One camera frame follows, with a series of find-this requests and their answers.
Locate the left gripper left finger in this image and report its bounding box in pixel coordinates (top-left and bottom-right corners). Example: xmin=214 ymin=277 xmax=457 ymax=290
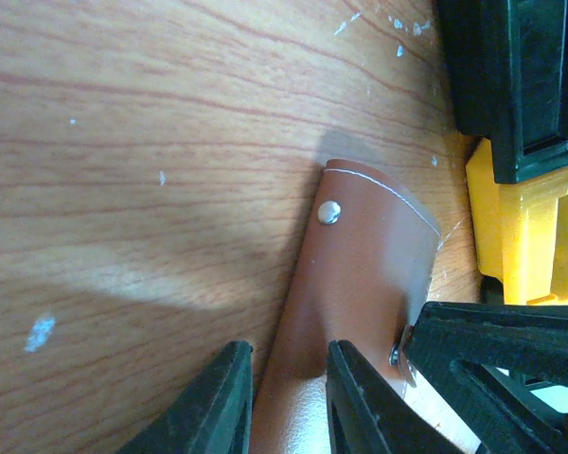
xmin=118 ymin=340 xmax=253 ymax=453

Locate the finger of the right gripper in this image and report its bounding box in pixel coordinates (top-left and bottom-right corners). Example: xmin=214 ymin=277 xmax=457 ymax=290
xmin=401 ymin=302 xmax=568 ymax=453

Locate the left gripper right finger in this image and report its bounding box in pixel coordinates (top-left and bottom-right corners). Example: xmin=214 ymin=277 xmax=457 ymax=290
xmin=326 ymin=340 xmax=459 ymax=454

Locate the brown leather card holder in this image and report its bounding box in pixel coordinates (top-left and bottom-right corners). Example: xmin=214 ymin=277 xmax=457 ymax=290
xmin=250 ymin=159 xmax=440 ymax=453

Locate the yellow card bin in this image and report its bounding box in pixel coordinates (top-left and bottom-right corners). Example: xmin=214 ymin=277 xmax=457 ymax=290
xmin=466 ymin=139 xmax=568 ymax=306

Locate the black bin with red cards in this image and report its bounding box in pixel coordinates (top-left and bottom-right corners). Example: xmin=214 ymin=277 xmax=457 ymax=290
xmin=436 ymin=0 xmax=568 ymax=184

